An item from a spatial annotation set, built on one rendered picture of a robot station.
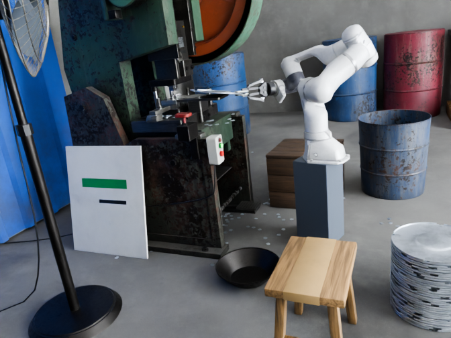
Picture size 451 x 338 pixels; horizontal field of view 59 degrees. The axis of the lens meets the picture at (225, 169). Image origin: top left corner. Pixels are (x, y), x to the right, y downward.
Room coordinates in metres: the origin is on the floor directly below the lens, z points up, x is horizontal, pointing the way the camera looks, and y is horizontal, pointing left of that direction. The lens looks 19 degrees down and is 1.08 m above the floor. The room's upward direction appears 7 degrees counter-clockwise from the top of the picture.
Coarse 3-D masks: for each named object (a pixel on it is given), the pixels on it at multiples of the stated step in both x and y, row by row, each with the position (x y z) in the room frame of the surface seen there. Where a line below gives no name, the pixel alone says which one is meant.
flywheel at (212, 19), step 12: (204, 0) 2.50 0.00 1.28; (216, 0) 2.47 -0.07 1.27; (228, 0) 2.44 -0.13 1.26; (240, 0) 2.37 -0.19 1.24; (204, 12) 2.51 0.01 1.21; (216, 12) 2.47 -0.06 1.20; (228, 12) 2.44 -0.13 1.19; (240, 12) 2.37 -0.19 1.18; (204, 24) 2.51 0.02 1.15; (216, 24) 2.48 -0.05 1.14; (228, 24) 2.41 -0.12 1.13; (240, 24) 2.41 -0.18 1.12; (204, 36) 2.51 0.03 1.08; (216, 36) 2.45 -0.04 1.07; (228, 36) 2.41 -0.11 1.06; (204, 48) 2.48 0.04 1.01; (216, 48) 2.45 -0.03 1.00
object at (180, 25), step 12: (180, 24) 2.20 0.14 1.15; (180, 36) 2.18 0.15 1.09; (180, 48) 2.16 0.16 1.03; (156, 60) 2.15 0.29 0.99; (168, 60) 2.12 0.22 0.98; (180, 60) 2.12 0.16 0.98; (156, 72) 2.15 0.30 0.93; (168, 72) 2.12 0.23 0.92; (180, 72) 2.12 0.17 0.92; (192, 72) 2.19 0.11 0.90
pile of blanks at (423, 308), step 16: (400, 256) 1.23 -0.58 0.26; (400, 272) 1.24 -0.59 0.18; (416, 272) 1.18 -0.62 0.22; (432, 272) 1.14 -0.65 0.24; (448, 272) 1.12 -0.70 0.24; (400, 288) 1.22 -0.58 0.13; (416, 288) 1.17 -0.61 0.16; (432, 288) 1.14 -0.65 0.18; (448, 288) 1.12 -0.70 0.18; (400, 304) 1.22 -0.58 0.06; (416, 304) 1.16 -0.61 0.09; (432, 304) 1.14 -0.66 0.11; (448, 304) 1.12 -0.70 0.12; (416, 320) 1.16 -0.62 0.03; (432, 320) 1.13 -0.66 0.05; (448, 320) 1.13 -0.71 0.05
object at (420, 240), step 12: (408, 228) 1.38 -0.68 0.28; (420, 228) 1.37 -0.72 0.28; (432, 228) 1.36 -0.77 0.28; (444, 228) 1.35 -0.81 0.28; (396, 240) 1.30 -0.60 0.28; (408, 240) 1.29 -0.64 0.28; (420, 240) 1.27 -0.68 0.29; (432, 240) 1.26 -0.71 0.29; (444, 240) 1.25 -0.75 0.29; (408, 252) 1.21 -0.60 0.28; (420, 252) 1.20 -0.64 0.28; (432, 252) 1.20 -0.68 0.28; (444, 252) 1.19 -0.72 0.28
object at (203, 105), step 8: (192, 96) 2.15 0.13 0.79; (200, 96) 2.12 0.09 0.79; (208, 96) 2.12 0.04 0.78; (216, 96) 2.08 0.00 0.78; (224, 96) 2.08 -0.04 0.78; (192, 104) 2.10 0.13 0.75; (200, 104) 2.09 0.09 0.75; (192, 112) 2.11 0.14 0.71; (200, 112) 2.09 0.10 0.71; (208, 112) 2.16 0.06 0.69; (200, 120) 2.09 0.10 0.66
